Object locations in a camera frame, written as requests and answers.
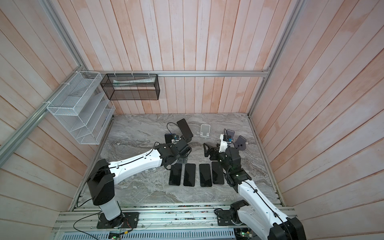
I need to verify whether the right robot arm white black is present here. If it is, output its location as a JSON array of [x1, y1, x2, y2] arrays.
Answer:
[[203, 143, 307, 240]]

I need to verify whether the white vented electronics box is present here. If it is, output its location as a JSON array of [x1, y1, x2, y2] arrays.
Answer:
[[52, 228, 236, 240]]

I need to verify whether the green circuit board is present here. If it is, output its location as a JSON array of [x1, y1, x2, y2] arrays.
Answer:
[[236, 229, 253, 240]]

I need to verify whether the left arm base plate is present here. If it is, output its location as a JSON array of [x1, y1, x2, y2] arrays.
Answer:
[[97, 212, 140, 229]]

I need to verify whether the white wire mesh shelf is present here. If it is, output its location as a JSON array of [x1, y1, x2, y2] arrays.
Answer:
[[47, 72, 115, 145]]

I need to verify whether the aluminium frame rail back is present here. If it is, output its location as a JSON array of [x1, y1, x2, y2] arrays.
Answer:
[[98, 70, 269, 77]]

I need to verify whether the aluminium frame post right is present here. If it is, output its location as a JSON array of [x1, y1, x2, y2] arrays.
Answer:
[[247, 0, 308, 118]]

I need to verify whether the black mesh basket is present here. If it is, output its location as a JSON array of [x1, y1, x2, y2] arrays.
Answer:
[[101, 73, 160, 101]]

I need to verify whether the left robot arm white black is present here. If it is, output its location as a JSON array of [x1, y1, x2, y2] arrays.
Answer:
[[87, 140, 192, 228]]

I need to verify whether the grey phone stand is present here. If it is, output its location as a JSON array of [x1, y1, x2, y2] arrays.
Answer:
[[226, 130, 235, 141], [234, 136, 247, 151]]

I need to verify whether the white stand under back phone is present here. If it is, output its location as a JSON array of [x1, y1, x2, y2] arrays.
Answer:
[[200, 124, 211, 138]]

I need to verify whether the black phone blue case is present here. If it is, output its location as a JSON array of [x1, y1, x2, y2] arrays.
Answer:
[[165, 133, 175, 144]]

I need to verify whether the aluminium frame rail left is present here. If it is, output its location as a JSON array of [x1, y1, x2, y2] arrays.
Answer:
[[1, 66, 85, 167]]

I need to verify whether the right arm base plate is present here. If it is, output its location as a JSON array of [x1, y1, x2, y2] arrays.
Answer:
[[214, 209, 245, 226]]

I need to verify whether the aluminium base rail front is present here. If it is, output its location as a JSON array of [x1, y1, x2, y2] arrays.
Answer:
[[50, 204, 302, 233]]

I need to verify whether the grey phone stand front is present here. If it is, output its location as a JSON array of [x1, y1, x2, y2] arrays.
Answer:
[[226, 130, 235, 141]]

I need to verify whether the aluminium frame rail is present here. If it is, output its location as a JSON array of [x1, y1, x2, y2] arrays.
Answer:
[[98, 70, 269, 77], [1, 66, 85, 167]]

